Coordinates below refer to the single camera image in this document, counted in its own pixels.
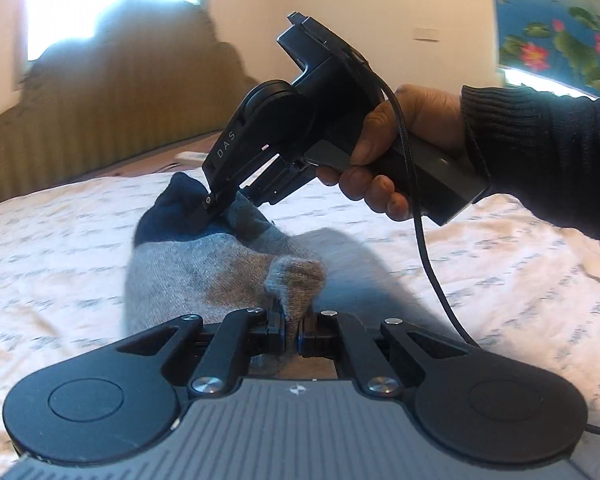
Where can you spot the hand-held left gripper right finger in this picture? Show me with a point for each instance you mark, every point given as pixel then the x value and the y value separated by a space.
pixel 306 343

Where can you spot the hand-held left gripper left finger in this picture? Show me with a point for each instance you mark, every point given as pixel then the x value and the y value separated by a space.
pixel 280 334

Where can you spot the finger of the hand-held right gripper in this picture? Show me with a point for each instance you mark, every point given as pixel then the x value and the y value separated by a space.
pixel 275 182
pixel 220 170

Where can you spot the grey sock with navy toe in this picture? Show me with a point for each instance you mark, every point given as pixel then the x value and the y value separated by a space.
pixel 190 270

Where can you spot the person's right hand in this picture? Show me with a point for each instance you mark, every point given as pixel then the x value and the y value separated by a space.
pixel 380 125

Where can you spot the white remote control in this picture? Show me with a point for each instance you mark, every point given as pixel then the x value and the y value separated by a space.
pixel 191 157

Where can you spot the olive upholstered headboard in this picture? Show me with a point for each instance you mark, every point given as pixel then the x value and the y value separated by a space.
pixel 105 110

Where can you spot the white script-printed quilt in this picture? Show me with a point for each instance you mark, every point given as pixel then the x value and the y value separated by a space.
pixel 55 260

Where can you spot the white wall switch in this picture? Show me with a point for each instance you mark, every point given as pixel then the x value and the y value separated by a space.
pixel 426 33

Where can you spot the floral wall poster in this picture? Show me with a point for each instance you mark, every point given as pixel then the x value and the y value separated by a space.
pixel 555 15

